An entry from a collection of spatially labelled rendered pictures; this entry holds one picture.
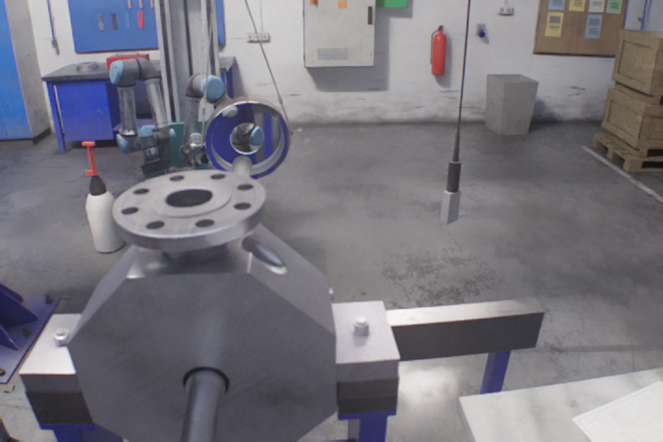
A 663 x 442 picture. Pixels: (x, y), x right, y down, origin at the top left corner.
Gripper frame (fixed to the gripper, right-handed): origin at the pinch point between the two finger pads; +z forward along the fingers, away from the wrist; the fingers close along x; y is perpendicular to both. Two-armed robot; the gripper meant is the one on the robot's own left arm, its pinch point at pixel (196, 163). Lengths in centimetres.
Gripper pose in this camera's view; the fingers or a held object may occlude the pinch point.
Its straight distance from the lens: 247.8
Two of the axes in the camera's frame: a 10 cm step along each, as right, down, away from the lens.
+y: -6.2, -5.9, -5.2
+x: 7.5, -6.5, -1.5
